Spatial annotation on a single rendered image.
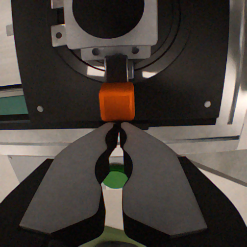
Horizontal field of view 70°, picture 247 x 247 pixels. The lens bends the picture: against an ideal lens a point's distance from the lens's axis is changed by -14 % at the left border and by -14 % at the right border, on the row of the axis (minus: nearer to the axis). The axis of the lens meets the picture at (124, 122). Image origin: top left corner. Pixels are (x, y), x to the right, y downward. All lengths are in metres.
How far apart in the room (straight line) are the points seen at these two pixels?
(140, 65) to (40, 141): 0.18
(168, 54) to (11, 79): 0.23
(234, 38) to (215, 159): 1.49
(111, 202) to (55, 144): 0.27
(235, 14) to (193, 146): 0.18
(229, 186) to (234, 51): 0.38
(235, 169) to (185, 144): 1.63
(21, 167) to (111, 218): 0.32
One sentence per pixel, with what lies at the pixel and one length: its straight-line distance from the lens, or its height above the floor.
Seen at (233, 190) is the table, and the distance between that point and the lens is 0.58.
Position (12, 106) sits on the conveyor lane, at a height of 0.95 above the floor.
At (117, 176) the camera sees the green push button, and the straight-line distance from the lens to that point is 0.29.
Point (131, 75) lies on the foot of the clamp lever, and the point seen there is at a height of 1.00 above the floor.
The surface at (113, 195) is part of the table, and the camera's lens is 0.49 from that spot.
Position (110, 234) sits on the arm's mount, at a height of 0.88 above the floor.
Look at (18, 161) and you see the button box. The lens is 0.34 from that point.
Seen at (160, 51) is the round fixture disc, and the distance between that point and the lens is 0.20.
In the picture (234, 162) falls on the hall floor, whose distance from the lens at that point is 1.83.
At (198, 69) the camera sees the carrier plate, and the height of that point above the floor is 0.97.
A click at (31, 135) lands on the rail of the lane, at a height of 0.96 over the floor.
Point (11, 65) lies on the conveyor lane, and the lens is 0.32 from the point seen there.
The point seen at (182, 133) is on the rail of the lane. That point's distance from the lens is 0.27.
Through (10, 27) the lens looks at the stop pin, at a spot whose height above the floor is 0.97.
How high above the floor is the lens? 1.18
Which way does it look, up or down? 61 degrees down
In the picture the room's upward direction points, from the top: 179 degrees counter-clockwise
